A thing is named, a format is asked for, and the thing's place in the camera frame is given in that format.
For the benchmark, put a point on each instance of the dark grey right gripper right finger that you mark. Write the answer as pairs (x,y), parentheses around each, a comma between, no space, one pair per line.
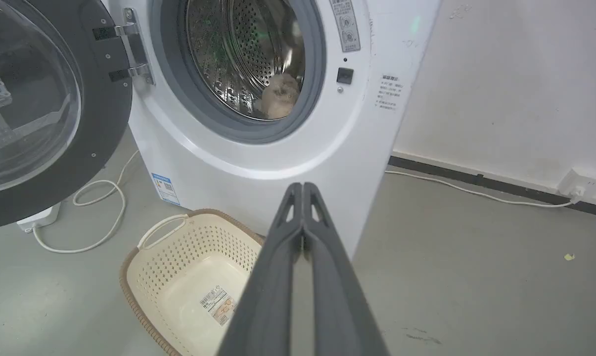
(337,296)

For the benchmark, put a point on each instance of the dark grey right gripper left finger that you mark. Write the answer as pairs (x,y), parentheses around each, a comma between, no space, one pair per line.
(268,291)

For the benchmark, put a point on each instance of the white front-load washing machine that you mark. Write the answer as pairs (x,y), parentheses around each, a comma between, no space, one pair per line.
(298,143)

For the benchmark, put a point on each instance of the chrome door hinge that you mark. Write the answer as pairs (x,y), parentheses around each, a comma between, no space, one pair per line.
(137,47)

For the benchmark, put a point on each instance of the black round washer door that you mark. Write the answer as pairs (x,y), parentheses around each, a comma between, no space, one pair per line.
(40,109)

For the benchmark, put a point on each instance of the cream perforated laundry basket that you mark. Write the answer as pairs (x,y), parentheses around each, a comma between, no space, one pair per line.
(189,287)

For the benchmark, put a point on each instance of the beige cloth inside drum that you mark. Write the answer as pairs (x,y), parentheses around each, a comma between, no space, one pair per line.
(280,97)

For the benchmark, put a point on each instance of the white power strip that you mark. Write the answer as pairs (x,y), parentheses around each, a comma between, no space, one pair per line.
(39,217)

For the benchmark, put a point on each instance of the white wall socket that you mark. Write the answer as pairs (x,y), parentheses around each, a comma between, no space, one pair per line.
(579,184)

